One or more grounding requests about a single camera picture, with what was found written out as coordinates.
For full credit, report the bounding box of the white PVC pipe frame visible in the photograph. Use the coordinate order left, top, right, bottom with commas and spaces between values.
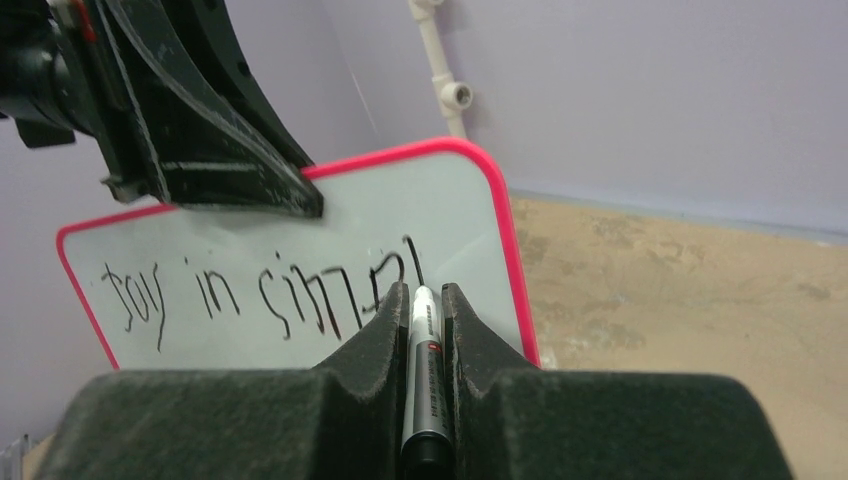
407, 0, 475, 139

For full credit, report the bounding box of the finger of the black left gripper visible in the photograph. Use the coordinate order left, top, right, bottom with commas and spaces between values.
162, 0, 314, 169
97, 1, 324, 219

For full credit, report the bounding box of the red framed whiteboard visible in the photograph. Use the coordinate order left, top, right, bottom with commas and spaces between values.
56, 137, 539, 369

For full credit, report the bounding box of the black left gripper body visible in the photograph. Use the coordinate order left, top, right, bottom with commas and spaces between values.
1, 1, 132, 149

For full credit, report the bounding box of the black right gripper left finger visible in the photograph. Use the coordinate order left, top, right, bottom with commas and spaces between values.
36, 282, 410, 479

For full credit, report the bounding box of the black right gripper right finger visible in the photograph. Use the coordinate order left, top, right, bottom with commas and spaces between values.
442, 283, 792, 479

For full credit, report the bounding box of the white marker pen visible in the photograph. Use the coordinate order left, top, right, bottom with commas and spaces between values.
401, 286, 454, 479

